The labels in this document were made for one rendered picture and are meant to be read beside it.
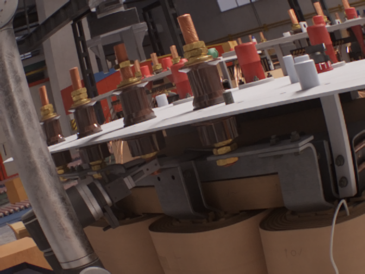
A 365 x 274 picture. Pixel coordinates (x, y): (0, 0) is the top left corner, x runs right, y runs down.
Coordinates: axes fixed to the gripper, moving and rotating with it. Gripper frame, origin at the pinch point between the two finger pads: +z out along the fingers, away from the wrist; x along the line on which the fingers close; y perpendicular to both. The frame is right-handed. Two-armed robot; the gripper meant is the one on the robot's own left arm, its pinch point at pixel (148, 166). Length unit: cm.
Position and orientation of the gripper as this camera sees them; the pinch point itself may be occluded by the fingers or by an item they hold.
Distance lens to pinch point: 142.9
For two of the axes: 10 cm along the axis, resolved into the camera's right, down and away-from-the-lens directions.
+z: 8.3, -4.9, 2.7
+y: -4.7, -8.7, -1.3
